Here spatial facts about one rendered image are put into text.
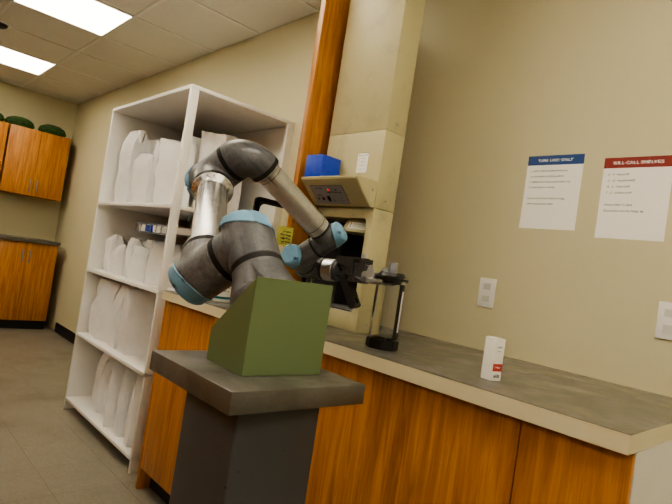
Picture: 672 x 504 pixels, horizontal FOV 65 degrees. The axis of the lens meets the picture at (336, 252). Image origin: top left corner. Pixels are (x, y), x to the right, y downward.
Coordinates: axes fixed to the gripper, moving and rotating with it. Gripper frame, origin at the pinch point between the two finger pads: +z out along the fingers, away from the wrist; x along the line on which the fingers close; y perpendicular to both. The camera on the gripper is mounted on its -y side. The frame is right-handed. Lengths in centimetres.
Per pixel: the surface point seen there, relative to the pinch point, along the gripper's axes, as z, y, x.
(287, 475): 14, -39, -64
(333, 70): -55, 87, 32
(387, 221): -18.8, 23.6, 29.9
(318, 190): -46, 33, 21
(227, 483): 11, -39, -77
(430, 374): 25.5, -20.9, -22.0
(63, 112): -548, 145, 194
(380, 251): -19.4, 11.7, 28.5
